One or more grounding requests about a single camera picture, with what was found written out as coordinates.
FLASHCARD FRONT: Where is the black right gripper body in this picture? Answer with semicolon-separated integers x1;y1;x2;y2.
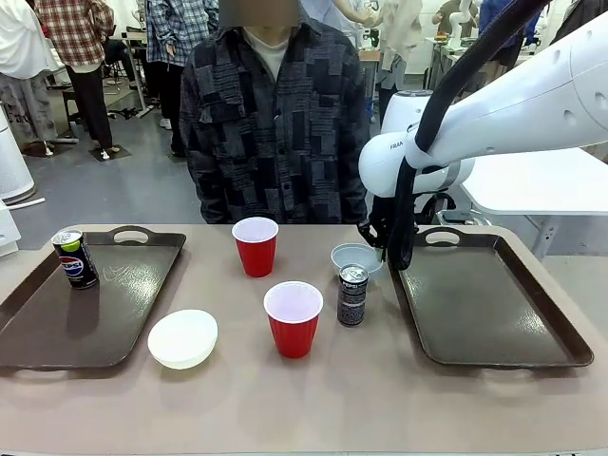
369;193;396;242

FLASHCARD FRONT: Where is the small grey bowl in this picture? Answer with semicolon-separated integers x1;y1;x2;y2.
331;243;386;283

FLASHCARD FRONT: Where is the slim black Pepsi can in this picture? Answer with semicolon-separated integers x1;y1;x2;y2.
336;263;371;329

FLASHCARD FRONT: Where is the brown plastic tray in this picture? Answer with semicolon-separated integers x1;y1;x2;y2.
389;226;596;371
0;225;188;377

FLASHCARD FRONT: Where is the red plastic cup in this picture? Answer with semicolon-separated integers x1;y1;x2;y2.
263;280;325;360
231;217;280;278

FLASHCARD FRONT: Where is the person in dark patchwork shirt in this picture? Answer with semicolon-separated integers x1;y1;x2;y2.
179;0;373;226

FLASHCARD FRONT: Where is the white side table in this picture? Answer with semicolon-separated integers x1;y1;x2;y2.
458;145;608;260

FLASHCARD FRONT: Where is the person in beige top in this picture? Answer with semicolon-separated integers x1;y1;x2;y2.
376;0;425;130

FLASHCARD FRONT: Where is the white bowl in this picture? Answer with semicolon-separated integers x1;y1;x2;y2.
146;309;219;371

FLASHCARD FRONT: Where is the person in dark blue top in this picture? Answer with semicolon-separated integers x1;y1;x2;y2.
478;0;543;67

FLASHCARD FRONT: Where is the person in blue plaid shirt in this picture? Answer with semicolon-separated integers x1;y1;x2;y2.
143;0;220;159

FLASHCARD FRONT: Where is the black Pepsi can blue logo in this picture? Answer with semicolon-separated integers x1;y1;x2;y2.
50;229;101;291

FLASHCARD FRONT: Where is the person in red plaid shirt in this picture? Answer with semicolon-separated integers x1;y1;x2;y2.
34;0;119;152

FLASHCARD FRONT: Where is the white box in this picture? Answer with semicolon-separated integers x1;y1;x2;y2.
0;198;23;259

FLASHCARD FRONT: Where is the white cylindrical appliance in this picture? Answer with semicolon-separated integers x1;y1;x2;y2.
0;106;37;206

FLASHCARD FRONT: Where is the person in white shirt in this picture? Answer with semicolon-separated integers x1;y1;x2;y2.
0;0;59;146

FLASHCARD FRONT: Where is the black cable sleeve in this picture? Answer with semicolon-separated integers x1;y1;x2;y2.
387;0;555;272

